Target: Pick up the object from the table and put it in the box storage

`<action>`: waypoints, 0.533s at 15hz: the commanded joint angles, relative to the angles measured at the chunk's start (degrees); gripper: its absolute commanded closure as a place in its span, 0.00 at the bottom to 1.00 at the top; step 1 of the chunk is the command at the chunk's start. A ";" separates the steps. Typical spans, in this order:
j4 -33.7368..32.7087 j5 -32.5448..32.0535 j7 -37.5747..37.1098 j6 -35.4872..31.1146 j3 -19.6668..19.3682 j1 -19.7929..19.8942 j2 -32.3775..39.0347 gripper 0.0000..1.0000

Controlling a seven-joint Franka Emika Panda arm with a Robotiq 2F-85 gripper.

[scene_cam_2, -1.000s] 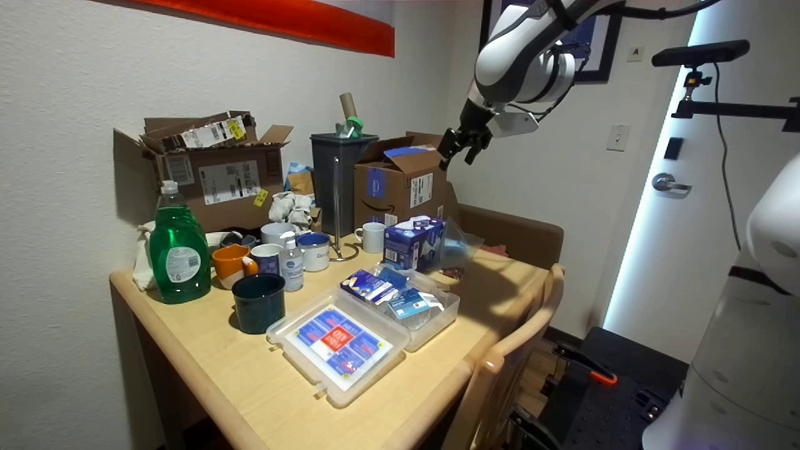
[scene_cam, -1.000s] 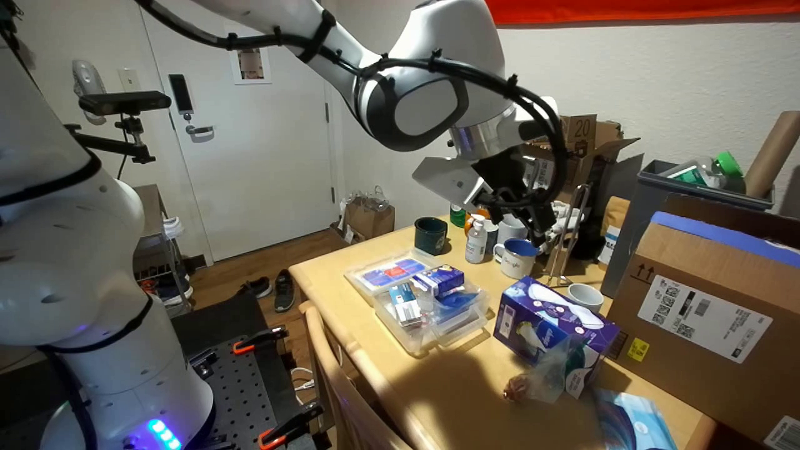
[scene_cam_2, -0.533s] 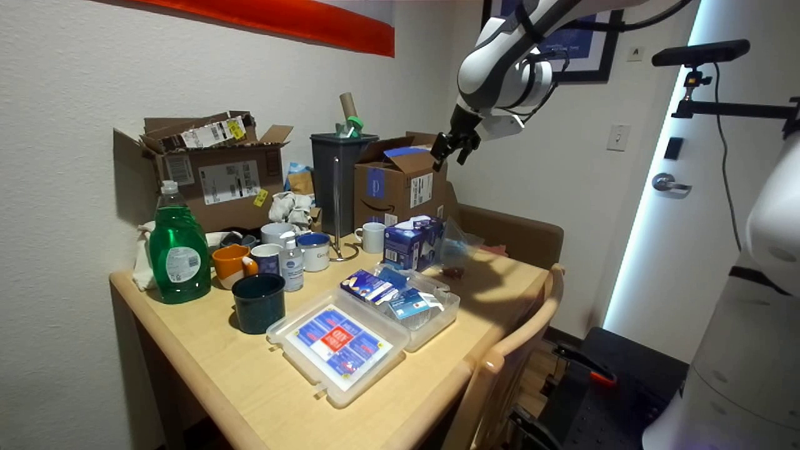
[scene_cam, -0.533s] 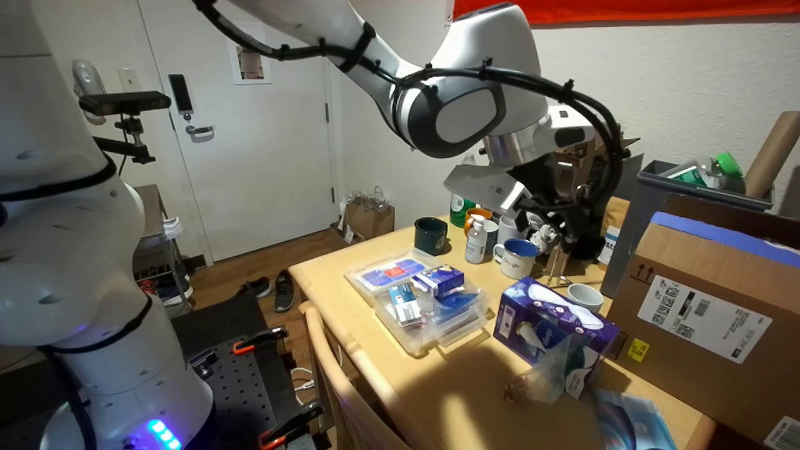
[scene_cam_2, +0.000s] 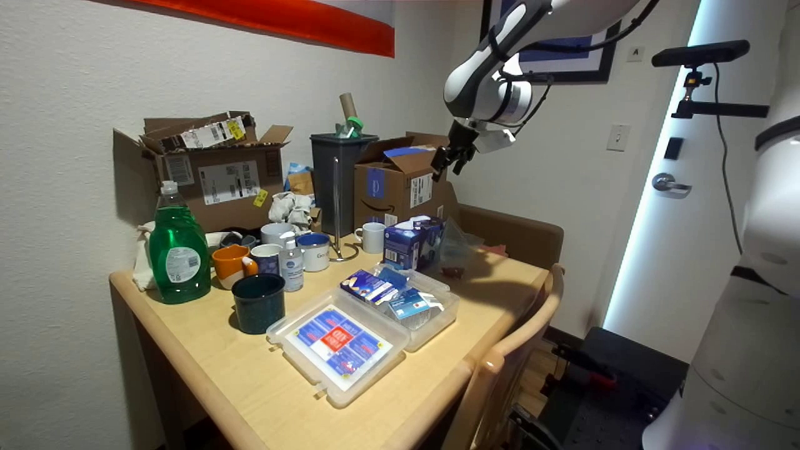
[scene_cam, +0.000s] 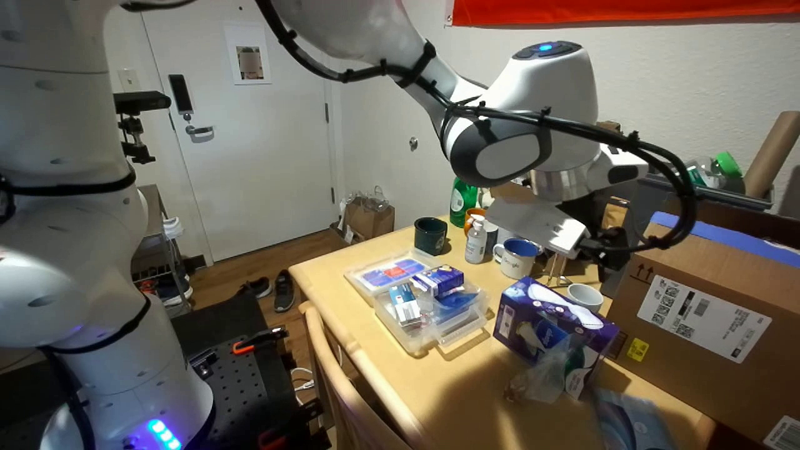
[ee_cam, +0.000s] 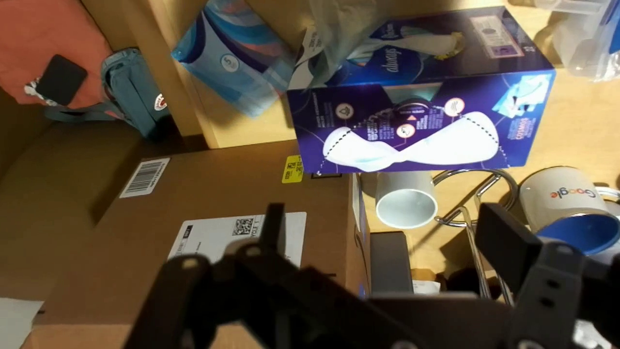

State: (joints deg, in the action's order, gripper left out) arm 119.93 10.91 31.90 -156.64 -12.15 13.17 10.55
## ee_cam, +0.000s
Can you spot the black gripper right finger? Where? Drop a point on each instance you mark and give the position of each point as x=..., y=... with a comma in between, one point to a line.
x=511, y=252

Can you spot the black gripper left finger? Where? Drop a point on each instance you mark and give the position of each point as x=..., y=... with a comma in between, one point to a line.
x=275, y=225

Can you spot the light blue pad packet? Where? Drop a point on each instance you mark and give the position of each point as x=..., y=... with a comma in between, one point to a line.
x=234, y=59

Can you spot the brown shipping box with label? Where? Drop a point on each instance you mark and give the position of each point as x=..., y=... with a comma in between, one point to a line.
x=215, y=194

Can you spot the clear plastic storage box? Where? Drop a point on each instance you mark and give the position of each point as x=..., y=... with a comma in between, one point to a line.
x=583, y=39

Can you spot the white mug blue inside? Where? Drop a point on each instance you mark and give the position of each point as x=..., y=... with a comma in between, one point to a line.
x=573, y=210

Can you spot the plain white mug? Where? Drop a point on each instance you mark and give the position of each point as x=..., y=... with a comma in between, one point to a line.
x=408, y=204

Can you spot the purple pad carton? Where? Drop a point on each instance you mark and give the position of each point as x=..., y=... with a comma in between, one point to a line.
x=420, y=123

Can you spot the teal bag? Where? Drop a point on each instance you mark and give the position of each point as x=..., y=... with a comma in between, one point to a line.
x=133, y=90

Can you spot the black phone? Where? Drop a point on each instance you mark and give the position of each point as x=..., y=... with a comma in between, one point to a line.
x=61, y=78

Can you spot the orange cushion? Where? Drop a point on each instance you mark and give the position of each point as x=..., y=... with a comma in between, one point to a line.
x=40, y=31

